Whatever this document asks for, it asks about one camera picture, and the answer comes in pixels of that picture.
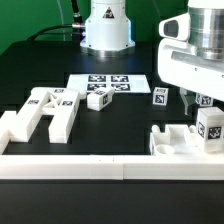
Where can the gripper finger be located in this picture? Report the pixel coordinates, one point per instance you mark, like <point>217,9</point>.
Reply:
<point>188,98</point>

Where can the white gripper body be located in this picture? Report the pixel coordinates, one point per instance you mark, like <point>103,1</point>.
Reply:
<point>191,52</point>

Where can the white chair seat part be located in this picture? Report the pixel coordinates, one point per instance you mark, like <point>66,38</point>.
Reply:
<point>176,140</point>

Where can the white marker sheet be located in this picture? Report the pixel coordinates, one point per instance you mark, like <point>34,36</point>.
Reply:
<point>122,83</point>

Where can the white U-shaped fence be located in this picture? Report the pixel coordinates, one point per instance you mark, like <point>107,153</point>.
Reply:
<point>96,167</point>

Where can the white chair back frame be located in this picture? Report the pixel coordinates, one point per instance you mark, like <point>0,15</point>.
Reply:
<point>60,103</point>

